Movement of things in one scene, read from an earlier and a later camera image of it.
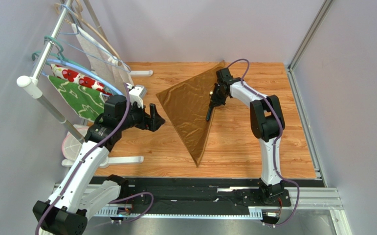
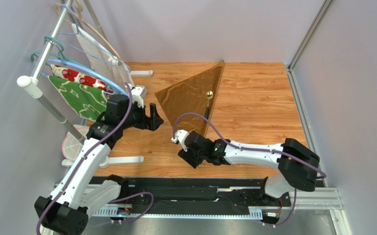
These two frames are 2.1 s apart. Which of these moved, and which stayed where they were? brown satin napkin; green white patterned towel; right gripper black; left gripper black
Moved: right gripper black
Stayed: brown satin napkin; green white patterned towel; left gripper black
